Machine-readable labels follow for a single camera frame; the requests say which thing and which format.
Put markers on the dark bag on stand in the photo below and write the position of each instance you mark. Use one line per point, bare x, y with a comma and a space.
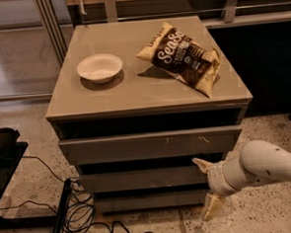
8, 139

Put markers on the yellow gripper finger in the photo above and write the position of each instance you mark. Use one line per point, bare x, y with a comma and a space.
203, 165
213, 204

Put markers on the grey three-drawer cabinet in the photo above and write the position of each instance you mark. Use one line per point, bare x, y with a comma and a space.
141, 98

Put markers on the metal window frame rail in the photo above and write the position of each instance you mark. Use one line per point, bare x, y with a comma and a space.
216, 13

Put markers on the grey top drawer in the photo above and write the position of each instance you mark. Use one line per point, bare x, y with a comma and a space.
167, 144

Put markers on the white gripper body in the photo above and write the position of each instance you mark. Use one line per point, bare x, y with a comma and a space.
216, 178

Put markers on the grey bottom drawer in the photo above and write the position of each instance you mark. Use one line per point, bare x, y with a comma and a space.
118, 204

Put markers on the black metal stand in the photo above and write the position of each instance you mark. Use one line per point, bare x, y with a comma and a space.
36, 183

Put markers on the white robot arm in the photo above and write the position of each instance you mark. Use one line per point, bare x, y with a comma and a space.
259, 163

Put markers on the white bowl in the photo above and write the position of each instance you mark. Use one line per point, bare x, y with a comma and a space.
100, 68

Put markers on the brown and yellow chip bag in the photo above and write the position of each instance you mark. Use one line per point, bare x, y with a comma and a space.
182, 58

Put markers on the grey drawer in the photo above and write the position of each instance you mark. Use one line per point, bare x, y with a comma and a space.
144, 179
118, 204
167, 144

